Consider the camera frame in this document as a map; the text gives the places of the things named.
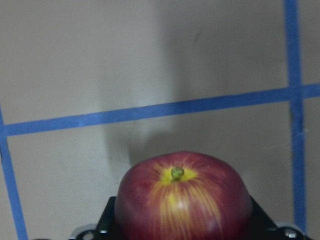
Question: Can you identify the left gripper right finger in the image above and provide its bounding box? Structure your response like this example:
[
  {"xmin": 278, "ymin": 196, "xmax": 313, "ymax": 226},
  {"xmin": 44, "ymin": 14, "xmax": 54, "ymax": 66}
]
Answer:
[{"xmin": 246, "ymin": 196, "xmax": 312, "ymax": 240}]

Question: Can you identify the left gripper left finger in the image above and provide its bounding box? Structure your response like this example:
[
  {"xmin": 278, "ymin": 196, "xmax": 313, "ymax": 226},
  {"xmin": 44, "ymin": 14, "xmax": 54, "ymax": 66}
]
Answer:
[{"xmin": 69, "ymin": 196, "xmax": 118, "ymax": 240}]

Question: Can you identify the dark red apple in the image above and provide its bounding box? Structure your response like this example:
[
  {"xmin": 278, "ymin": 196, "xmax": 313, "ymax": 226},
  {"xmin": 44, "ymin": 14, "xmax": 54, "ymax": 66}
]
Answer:
[{"xmin": 114, "ymin": 151, "xmax": 253, "ymax": 240}]

